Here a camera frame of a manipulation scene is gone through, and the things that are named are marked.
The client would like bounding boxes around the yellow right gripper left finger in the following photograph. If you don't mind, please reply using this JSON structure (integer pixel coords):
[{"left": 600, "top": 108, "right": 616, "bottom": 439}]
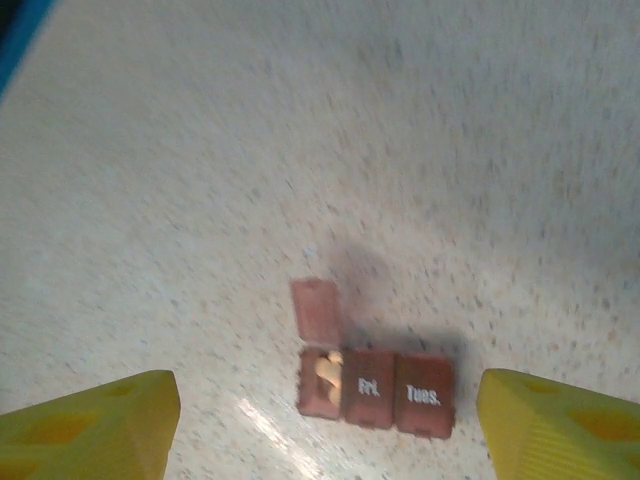
[{"left": 0, "top": 369, "right": 182, "bottom": 480}]

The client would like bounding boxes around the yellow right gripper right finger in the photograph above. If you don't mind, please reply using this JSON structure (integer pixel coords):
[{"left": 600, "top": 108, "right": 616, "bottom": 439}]
[{"left": 474, "top": 368, "right": 640, "bottom": 480}]

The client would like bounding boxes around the brown weekly pill organizer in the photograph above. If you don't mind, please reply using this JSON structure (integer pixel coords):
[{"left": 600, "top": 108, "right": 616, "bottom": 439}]
[{"left": 290, "top": 278, "right": 457, "bottom": 439}]

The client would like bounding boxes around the beige pill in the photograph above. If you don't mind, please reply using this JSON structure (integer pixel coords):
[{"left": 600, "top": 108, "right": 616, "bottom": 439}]
[{"left": 314, "top": 359, "right": 342, "bottom": 386}]

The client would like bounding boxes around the blue table border trim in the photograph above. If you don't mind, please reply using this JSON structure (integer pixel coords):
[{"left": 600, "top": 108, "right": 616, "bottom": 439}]
[{"left": 0, "top": 0, "right": 57, "bottom": 97}]

